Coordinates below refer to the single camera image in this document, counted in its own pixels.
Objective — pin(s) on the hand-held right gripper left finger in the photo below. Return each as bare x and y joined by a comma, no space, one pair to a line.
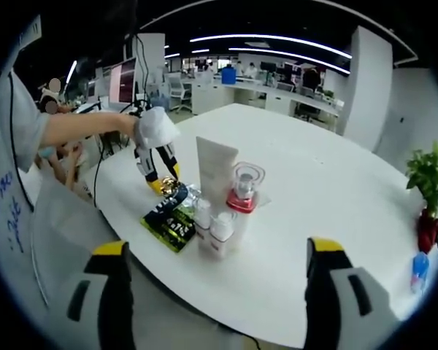
95,310

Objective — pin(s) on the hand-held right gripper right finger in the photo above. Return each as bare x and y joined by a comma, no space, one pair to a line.
336,310

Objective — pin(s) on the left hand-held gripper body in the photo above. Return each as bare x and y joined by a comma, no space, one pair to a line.
155,127

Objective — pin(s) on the gold foil sachet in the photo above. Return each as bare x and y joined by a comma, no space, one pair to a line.
168,186

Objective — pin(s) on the cream skincare tube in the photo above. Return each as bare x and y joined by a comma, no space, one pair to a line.
215,167

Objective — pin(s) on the black green sachet pack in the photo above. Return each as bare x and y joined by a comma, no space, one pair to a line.
168,226

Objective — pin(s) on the small white skincare bottle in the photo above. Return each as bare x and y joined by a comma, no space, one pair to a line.
220,240
203,226

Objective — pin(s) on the red collar skincare pump bottle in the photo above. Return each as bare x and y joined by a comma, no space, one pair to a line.
244,200

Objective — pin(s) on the person's left hand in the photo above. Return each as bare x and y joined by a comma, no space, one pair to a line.
129,125

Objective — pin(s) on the blue water jug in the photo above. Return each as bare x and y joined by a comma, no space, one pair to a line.
157,99

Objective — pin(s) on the black tripod stand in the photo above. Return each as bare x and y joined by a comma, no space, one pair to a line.
139,98

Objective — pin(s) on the white office chair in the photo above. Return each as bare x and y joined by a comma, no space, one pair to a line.
179,91

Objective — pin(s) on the pink screen monitor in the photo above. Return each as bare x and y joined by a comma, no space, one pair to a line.
123,80

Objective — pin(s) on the blue bin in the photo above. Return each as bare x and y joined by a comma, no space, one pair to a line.
229,76

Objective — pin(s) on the blue packet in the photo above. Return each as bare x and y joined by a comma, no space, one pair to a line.
419,271

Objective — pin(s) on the white light bar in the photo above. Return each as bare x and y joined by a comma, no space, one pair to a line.
71,73

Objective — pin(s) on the long white counter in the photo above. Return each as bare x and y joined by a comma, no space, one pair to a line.
270,98

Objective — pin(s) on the black desktop monitor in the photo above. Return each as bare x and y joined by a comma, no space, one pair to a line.
267,67

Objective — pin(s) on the person in grey shirt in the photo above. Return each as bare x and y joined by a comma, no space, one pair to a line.
3,182

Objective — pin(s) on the white ceiling light strip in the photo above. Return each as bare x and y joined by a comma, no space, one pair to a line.
288,53
270,36

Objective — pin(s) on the ceiling air conditioner unit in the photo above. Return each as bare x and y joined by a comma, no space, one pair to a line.
29,31

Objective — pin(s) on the green plant in red pot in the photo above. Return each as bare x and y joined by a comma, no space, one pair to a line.
427,175

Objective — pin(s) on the small green plant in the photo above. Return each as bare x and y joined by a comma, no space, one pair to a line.
328,94

